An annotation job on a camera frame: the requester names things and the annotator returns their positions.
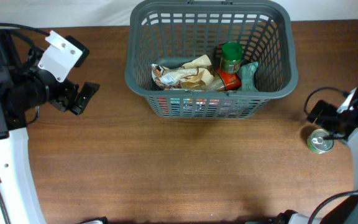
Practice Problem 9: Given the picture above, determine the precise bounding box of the green lidded glass jar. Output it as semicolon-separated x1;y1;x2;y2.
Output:
220;42;243;74

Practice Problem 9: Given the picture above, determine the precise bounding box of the mint green wipes packet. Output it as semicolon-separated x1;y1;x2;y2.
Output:
237;62;259;92

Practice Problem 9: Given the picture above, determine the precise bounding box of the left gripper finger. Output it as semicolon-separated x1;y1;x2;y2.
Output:
70;82;100;116
65;35;90;68

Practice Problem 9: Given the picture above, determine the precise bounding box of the silver tin can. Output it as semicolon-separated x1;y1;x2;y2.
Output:
306;129;334;154

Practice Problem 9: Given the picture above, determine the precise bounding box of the orange spaghetti packet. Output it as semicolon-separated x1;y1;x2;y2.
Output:
204;68;242;91

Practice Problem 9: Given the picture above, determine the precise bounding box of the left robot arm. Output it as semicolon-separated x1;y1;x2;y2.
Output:
0;23;99;223

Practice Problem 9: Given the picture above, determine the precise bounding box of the beige paper snack bag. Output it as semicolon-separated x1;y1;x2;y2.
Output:
150;55;214;91

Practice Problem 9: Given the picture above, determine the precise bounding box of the grey plastic shopping basket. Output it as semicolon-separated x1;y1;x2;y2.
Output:
124;0;299;120

